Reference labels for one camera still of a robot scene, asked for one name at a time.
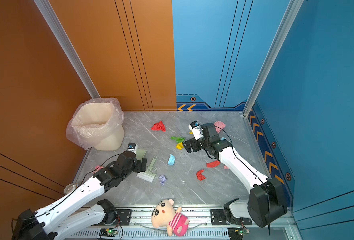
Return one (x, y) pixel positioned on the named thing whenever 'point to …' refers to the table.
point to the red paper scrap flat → (212, 164)
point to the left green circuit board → (108, 232)
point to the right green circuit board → (237, 233)
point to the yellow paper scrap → (180, 146)
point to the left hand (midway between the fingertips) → (140, 158)
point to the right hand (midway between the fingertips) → (189, 140)
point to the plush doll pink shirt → (164, 214)
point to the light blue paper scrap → (171, 160)
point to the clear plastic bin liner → (71, 136)
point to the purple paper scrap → (162, 178)
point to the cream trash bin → (99, 125)
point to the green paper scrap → (178, 139)
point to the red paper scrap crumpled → (200, 176)
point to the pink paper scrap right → (225, 167)
